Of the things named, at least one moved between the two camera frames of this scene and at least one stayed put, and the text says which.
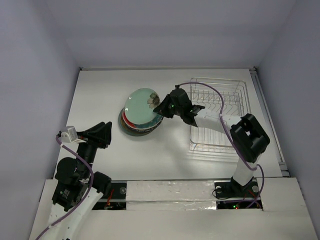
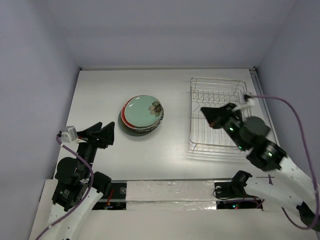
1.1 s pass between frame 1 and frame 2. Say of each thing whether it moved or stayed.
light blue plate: moved
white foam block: stayed
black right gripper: moved
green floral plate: moved
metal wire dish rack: stayed
